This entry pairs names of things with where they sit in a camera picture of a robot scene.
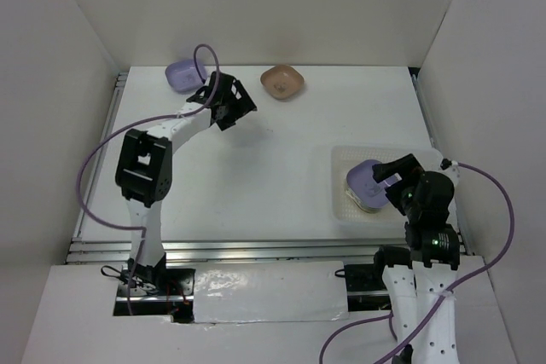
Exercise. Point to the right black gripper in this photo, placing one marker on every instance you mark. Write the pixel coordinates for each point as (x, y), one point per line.
(405, 164)

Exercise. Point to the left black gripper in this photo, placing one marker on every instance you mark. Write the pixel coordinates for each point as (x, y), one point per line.
(242, 106)

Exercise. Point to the purple plate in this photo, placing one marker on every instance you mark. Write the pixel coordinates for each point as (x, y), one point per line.
(360, 180)
(186, 75)

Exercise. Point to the brown plate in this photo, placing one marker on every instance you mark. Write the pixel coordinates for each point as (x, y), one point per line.
(282, 82)

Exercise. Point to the beige plate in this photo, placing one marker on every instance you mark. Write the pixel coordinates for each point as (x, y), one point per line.
(363, 202)

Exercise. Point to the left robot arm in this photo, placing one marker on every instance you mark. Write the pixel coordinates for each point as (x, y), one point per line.
(144, 170)

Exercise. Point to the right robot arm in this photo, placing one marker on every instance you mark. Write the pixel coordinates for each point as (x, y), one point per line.
(418, 276)

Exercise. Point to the clear plastic bin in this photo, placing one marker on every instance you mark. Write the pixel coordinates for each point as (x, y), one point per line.
(345, 157)

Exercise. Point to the white taped cover panel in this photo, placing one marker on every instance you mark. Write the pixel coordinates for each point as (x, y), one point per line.
(269, 292)

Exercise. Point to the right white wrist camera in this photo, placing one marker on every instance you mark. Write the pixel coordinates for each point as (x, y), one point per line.
(451, 169)

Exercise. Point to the aluminium table rail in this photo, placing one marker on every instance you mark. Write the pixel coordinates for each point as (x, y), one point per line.
(178, 252)

